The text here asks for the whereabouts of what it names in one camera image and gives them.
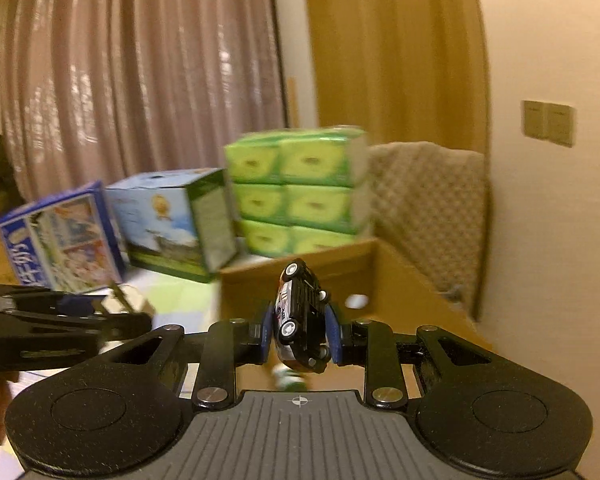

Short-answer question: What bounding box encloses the beige wall socket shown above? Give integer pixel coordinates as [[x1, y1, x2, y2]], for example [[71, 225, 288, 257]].
[[522, 100, 548, 141], [546, 104, 577, 148]]

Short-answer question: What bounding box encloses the thin wooden slat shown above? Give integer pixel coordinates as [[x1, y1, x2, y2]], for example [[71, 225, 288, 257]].
[[287, 77, 299, 128]]

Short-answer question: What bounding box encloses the black white toy car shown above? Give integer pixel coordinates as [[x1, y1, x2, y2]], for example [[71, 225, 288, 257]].
[[271, 258, 331, 375]]

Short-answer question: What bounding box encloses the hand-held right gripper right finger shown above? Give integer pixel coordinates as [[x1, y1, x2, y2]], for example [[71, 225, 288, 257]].
[[325, 305, 493, 408]]

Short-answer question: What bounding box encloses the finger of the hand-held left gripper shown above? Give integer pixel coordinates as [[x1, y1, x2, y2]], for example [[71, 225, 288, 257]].
[[0, 311, 153, 347], [0, 284, 106, 317]]

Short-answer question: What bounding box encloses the stack of green tissue packs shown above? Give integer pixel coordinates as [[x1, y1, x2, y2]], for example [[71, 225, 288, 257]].
[[223, 126, 373, 261]]

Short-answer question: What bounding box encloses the cow print milk carton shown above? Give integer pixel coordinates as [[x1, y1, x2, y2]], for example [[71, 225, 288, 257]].
[[104, 167, 241, 283]]

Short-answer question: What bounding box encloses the beige pleated curtain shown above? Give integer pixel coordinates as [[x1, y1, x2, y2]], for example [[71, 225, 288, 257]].
[[0, 0, 288, 203]]

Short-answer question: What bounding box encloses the wooden door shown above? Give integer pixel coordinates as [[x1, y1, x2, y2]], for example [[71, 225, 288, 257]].
[[302, 0, 491, 153]]

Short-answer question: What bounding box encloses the quilted beige chair cushion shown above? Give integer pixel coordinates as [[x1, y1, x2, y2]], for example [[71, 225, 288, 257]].
[[367, 142, 493, 321]]

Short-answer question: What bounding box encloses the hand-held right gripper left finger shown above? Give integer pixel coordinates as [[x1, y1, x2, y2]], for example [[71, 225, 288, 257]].
[[97, 302, 276, 408]]

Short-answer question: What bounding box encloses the blue illustrated milk carton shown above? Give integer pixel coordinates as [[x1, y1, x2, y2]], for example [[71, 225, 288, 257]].
[[0, 181, 128, 293]]

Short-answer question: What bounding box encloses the large cardboard box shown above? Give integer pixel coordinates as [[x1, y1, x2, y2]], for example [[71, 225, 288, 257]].
[[217, 237, 491, 396]]

